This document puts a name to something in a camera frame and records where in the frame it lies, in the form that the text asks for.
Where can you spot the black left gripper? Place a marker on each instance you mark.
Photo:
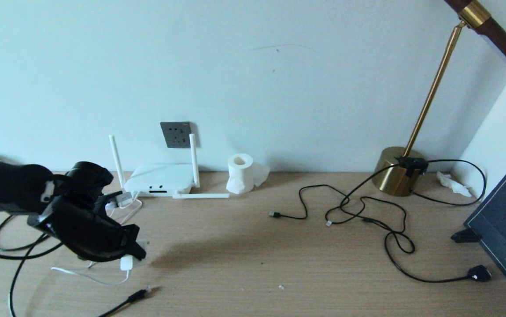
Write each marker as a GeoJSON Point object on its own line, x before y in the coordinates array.
{"type": "Point", "coordinates": [81, 233]}

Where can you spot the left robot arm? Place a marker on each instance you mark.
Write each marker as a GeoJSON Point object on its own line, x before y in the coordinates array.
{"type": "Point", "coordinates": [6, 187]}

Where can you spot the white router with antennas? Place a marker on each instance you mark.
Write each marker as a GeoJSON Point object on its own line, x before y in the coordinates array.
{"type": "Point", "coordinates": [160, 176]}

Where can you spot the white toilet paper roll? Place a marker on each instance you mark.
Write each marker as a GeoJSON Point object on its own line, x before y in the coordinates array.
{"type": "Point", "coordinates": [240, 174]}

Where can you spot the brass desk lamp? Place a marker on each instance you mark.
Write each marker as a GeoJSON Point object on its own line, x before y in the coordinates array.
{"type": "Point", "coordinates": [391, 178]}

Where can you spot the crumpled white tissue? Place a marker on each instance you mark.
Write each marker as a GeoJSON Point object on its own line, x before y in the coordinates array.
{"type": "Point", "coordinates": [453, 184]}

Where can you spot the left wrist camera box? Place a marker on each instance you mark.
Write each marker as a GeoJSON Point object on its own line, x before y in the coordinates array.
{"type": "Point", "coordinates": [120, 199]}

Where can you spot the grey wall socket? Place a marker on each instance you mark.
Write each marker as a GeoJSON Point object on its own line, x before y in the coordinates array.
{"type": "Point", "coordinates": [175, 134]}

